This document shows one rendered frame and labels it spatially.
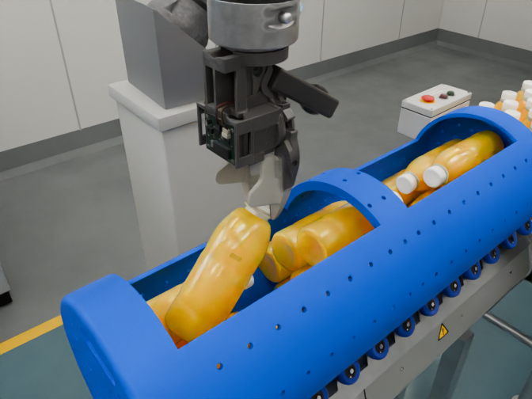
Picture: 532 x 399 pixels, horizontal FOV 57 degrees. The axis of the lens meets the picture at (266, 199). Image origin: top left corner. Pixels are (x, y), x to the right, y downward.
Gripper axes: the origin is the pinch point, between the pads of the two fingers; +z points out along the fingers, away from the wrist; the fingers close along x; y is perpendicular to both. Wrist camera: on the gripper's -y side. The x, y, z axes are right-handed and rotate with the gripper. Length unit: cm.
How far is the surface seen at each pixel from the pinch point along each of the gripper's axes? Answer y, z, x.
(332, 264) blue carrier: -5.1, 8.3, 7.8
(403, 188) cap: -41.3, 17.6, -5.7
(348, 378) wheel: -9.0, 32.7, 10.8
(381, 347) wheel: -17.4, 31.9, 10.6
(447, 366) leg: -61, 77, 7
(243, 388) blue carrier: 13.2, 13.6, 12.0
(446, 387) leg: -61, 85, 8
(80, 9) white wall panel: -85, 39, -277
